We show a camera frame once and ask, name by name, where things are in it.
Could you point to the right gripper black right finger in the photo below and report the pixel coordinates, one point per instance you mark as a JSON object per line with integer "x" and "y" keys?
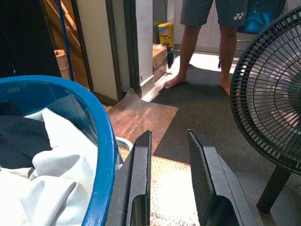
{"x": 211, "y": 183}

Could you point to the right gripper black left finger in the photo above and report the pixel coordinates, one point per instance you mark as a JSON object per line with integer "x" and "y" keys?
{"x": 136, "y": 179}

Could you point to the pale white cloth garment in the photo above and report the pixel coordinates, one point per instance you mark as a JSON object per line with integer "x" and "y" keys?
{"x": 58, "y": 164}

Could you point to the pale patterned floor mat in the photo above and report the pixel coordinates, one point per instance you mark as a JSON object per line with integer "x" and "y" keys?
{"x": 169, "y": 188}

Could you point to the white round container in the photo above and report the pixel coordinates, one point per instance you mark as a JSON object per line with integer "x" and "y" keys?
{"x": 123, "y": 141}

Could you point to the blue plastic laundry basket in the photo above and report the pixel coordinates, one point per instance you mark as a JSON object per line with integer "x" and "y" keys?
{"x": 103, "y": 146}

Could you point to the brown printed floor mat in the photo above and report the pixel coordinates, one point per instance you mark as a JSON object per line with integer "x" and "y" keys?
{"x": 145, "y": 117}

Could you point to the black standing fan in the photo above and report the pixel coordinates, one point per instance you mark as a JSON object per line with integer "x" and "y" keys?
{"x": 274, "y": 186}

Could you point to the dark grey floor mat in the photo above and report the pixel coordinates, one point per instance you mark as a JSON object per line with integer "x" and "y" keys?
{"x": 200, "y": 113}

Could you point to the black cloth garment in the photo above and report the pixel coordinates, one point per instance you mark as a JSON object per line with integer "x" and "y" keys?
{"x": 21, "y": 139}

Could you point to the brown cardboard box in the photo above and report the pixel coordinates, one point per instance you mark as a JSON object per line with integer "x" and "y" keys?
{"x": 158, "y": 58}

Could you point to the small black object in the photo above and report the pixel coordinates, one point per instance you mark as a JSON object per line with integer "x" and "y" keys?
{"x": 170, "y": 58}

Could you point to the person in grey shorts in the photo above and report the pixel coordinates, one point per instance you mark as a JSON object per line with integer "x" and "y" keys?
{"x": 188, "y": 47}

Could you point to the yellow plastic container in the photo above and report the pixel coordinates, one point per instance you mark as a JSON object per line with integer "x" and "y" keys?
{"x": 165, "y": 33}

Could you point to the blue pole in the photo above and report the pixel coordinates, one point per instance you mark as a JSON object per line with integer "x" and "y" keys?
{"x": 65, "y": 42}

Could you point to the dark blue framed picture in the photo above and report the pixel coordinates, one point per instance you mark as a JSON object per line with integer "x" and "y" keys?
{"x": 261, "y": 16}

